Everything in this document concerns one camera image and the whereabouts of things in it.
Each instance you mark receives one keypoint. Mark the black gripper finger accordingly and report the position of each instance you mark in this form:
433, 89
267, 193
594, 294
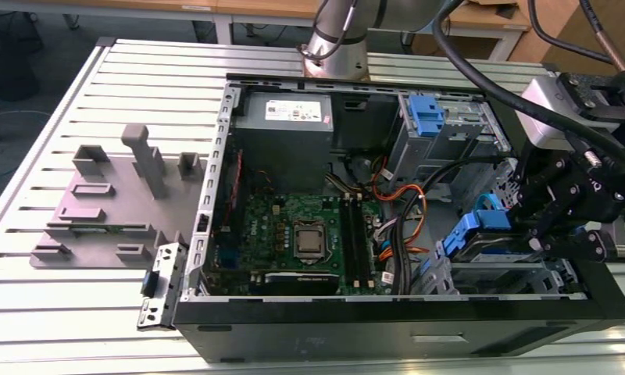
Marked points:
542, 183
583, 244

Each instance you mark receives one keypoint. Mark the hard disk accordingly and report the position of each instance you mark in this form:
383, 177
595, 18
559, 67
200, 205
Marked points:
479, 230

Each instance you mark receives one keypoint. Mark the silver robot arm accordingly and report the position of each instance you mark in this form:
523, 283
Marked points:
339, 54

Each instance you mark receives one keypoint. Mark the silver disk bay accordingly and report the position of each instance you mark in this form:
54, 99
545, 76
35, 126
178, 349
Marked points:
501, 279

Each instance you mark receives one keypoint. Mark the silver optical drive cage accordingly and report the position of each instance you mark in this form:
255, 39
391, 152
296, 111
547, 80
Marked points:
449, 152

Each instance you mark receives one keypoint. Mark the blue drive latch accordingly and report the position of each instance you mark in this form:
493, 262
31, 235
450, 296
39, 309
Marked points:
426, 115

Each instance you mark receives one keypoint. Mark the wooden cabinet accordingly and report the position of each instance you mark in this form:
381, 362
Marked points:
569, 39

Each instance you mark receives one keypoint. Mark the black RAM slot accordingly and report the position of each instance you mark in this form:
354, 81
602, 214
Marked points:
350, 242

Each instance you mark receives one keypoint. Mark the wooden desk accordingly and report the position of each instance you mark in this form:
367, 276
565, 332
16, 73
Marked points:
485, 19

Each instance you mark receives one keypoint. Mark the silver CPU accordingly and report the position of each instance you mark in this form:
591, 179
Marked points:
308, 242

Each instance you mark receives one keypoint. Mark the CPU socket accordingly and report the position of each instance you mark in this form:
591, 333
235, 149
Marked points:
312, 258

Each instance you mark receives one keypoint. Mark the grey power supply unit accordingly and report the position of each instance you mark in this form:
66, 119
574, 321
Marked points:
287, 148

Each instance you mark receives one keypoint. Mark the black PC case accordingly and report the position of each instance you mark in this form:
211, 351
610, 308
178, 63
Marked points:
344, 328

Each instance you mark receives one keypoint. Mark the black graphics card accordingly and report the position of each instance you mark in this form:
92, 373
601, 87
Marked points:
302, 282

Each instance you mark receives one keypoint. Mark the green motherboard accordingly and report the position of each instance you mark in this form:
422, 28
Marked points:
266, 234

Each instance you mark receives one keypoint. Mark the grey parts rack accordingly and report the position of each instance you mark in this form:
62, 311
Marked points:
110, 218

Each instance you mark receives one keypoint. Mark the green RAM stick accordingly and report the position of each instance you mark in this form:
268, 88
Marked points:
96, 231

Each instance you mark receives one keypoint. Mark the black chair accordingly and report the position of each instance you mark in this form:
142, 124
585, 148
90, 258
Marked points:
6, 58

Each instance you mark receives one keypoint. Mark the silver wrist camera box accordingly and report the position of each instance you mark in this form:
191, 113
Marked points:
545, 109

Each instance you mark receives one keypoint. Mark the silver slot bracket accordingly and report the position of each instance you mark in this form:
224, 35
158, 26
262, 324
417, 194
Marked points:
164, 273

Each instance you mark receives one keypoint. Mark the white frame desk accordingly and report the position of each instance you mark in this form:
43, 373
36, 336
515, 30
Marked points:
162, 8

